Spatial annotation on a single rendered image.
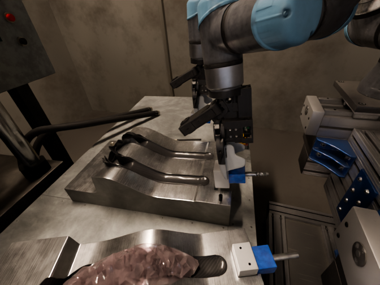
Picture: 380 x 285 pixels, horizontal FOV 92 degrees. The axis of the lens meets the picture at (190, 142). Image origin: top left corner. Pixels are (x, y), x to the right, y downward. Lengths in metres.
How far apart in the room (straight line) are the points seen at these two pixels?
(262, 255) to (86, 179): 0.54
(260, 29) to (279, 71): 1.98
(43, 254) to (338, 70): 2.39
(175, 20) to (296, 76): 1.39
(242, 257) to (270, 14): 0.40
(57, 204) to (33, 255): 0.26
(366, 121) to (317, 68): 1.59
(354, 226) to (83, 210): 0.65
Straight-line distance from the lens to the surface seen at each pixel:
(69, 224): 0.68
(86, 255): 0.51
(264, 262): 0.45
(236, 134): 0.41
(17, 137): 0.89
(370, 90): 0.76
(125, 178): 0.54
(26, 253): 0.53
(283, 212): 1.36
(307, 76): 2.32
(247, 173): 0.49
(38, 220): 0.75
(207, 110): 0.40
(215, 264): 0.46
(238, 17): 0.32
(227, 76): 0.36
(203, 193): 0.50
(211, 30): 0.36
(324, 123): 0.74
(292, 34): 0.28
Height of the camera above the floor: 1.28
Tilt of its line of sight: 36 degrees down
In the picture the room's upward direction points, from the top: 5 degrees counter-clockwise
